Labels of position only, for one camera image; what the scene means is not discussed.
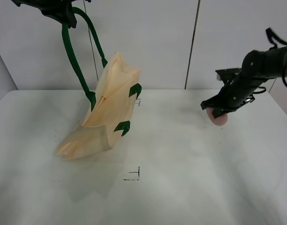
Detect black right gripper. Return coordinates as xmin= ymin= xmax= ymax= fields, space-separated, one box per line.
xmin=200 ymin=70 xmax=267 ymax=118

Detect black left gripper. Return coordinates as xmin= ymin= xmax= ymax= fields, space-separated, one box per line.
xmin=12 ymin=0 xmax=92 ymax=29

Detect pink peach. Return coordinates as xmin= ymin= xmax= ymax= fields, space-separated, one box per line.
xmin=206 ymin=108 xmax=228 ymax=126

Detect cream linen bag green handles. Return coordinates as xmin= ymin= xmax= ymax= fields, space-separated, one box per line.
xmin=55 ymin=7 xmax=142 ymax=161

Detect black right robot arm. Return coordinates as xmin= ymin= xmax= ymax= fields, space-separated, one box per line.
xmin=201 ymin=28 xmax=287 ymax=118

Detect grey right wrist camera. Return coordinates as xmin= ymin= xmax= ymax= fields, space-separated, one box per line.
xmin=215 ymin=68 xmax=241 ymax=83

